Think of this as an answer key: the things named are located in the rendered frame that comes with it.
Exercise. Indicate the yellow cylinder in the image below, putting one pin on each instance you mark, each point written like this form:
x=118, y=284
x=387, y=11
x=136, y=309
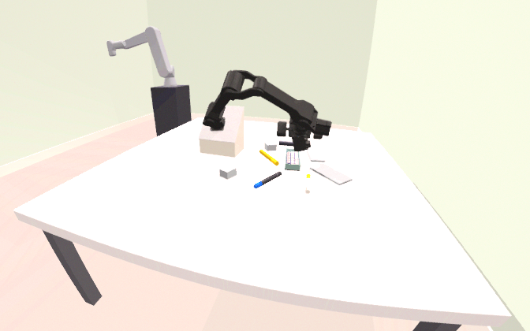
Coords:
x=269, y=157

